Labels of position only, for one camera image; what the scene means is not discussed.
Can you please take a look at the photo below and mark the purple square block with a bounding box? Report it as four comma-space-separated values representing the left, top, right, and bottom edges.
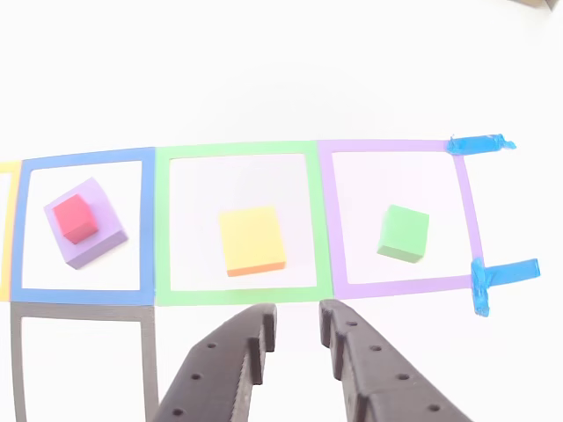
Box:
42, 177, 129, 271

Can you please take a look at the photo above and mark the orange square block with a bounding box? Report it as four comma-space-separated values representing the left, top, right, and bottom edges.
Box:
218, 205, 287, 278

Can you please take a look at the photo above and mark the black square frame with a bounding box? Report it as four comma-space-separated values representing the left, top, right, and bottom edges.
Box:
9, 301, 159, 422

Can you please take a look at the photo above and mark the orange square frame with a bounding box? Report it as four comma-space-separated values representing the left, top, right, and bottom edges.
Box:
0, 160, 22, 302

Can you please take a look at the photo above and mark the green square frame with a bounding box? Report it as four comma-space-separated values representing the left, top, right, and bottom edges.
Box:
153, 140, 334, 308

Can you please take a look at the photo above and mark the green cube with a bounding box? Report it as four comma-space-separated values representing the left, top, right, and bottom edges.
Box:
377, 204, 431, 264

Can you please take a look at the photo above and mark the blue tape strip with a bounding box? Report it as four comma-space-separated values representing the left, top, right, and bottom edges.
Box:
446, 134, 518, 156
470, 258, 541, 318

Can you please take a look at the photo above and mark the brown cardboard box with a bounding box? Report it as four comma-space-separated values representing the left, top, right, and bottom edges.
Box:
505, 0, 558, 12

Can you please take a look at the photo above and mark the blue square frame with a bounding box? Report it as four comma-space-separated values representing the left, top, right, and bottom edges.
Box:
9, 147, 157, 305

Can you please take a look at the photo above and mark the small red cube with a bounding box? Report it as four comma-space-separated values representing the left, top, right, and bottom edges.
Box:
52, 193, 99, 245

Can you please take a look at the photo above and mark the purple square frame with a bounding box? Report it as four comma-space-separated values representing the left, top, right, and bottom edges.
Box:
317, 139, 486, 300

